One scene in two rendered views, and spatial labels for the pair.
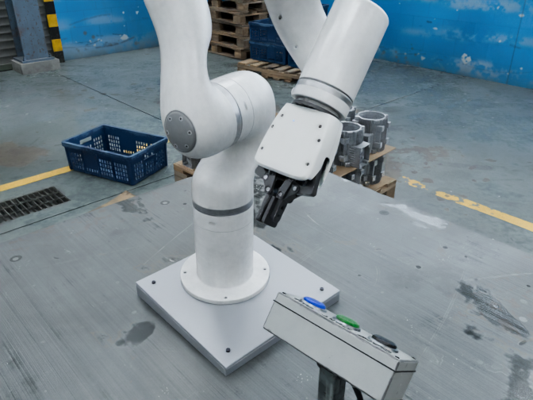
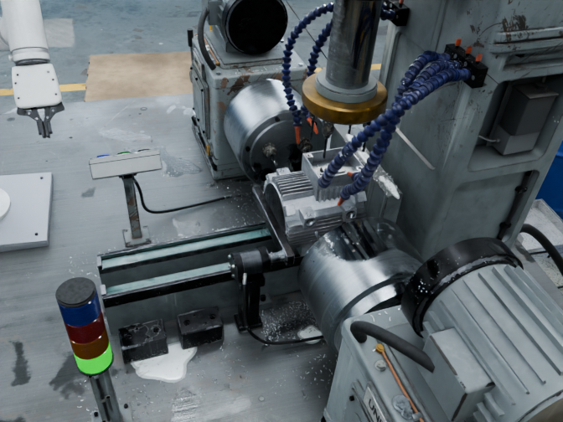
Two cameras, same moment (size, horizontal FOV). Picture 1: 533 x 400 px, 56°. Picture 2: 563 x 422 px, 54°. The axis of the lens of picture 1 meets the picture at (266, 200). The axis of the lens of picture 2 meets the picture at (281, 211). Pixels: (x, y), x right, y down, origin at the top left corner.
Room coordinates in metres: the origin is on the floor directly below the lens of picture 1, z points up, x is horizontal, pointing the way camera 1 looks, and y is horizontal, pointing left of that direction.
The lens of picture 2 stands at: (-0.38, 0.75, 1.89)
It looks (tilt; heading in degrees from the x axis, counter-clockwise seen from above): 41 degrees down; 295
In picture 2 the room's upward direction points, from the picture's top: 4 degrees clockwise
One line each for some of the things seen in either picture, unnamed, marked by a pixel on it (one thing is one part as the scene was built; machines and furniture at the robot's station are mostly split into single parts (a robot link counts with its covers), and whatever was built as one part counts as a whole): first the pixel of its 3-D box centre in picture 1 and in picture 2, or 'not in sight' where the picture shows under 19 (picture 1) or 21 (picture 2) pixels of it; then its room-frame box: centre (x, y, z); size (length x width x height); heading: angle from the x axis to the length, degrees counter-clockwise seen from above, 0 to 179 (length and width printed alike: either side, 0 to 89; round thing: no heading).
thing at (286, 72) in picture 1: (297, 40); not in sight; (6.03, -0.36, 0.39); 1.20 x 0.80 x 0.79; 51
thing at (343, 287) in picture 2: not in sight; (375, 301); (-0.26, 0.00, 1.04); 0.41 x 0.25 x 0.25; 137
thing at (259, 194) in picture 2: not in sight; (271, 223); (0.04, -0.12, 1.01); 0.26 x 0.04 x 0.03; 137
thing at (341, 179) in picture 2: not in sight; (332, 173); (-0.04, -0.25, 1.11); 0.12 x 0.11 x 0.07; 47
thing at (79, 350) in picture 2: not in sight; (88, 337); (0.13, 0.38, 1.10); 0.06 x 0.06 x 0.04
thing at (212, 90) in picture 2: not in sight; (243, 99); (0.42, -0.62, 0.99); 0.35 x 0.31 x 0.37; 137
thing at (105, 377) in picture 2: not in sight; (96, 367); (0.13, 0.38, 1.01); 0.08 x 0.08 x 0.42; 47
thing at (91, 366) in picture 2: not in sight; (93, 352); (0.13, 0.38, 1.05); 0.06 x 0.06 x 0.04
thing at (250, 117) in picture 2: not in sight; (267, 123); (0.25, -0.46, 1.04); 0.37 x 0.25 x 0.25; 137
